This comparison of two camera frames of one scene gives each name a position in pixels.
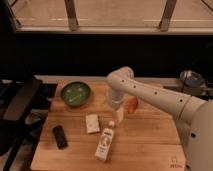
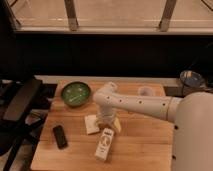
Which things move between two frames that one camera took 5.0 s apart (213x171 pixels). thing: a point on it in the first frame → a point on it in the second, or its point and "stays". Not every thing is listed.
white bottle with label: (104, 145) stays
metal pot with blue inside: (191, 82) stays
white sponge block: (92, 123) stays
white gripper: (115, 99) → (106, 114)
